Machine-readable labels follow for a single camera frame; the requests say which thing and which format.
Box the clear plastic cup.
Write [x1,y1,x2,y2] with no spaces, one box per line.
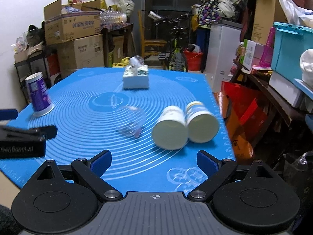
[114,106,146,138]

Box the purple paper cup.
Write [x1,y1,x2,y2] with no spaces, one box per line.
[25,72,54,117]

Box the white paper cup right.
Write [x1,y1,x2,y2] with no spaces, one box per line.
[185,101,220,143]

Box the white paper cup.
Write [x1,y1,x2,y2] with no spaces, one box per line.
[185,101,220,143]
[152,106,188,151]

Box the white paper cup left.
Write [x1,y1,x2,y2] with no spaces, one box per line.
[152,106,188,151]

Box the blue silicone mat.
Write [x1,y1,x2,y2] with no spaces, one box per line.
[10,68,235,193]

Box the black metal shelf rack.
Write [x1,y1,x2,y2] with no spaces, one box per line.
[14,48,62,105]

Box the red shopping bag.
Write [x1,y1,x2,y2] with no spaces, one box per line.
[214,82,272,165]

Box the lower cardboard box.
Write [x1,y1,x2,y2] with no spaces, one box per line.
[56,34,104,78]

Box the white tissue box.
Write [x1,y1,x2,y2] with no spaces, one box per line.
[122,55,149,90]

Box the upper cardboard box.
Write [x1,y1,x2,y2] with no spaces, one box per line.
[44,0,101,45]

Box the red bucket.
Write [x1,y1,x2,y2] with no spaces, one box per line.
[183,50,203,72]

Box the green white carton box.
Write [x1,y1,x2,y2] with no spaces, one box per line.
[242,39,264,71]

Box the black bicycle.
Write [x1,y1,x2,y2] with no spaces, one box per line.
[144,11,191,72]

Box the wooden chair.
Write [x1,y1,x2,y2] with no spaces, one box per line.
[137,10,169,60]

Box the teal plastic storage bin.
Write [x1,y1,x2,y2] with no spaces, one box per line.
[271,22,312,82]

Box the pile of colourful clothes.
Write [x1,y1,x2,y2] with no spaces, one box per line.
[197,0,236,27]

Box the tall cardboard box right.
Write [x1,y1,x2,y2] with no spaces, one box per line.
[251,0,288,45]

